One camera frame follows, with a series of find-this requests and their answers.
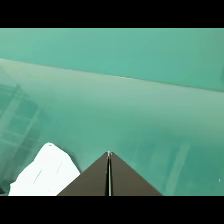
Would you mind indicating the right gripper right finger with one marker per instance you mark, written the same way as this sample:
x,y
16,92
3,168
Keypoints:
x,y
130,182

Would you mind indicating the pale blue shirt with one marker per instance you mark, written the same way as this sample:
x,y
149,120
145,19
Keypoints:
x,y
43,173

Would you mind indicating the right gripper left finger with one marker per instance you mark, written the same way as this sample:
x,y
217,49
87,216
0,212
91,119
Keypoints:
x,y
90,182

